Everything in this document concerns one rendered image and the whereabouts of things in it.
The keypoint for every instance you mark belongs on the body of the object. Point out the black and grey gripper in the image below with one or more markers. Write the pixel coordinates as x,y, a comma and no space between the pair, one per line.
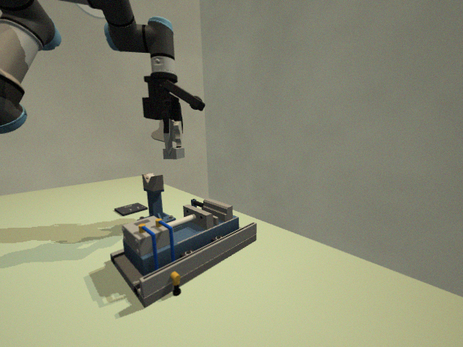
162,105

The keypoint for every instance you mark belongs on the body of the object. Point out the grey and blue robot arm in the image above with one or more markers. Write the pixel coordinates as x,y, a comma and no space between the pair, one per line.
25,29

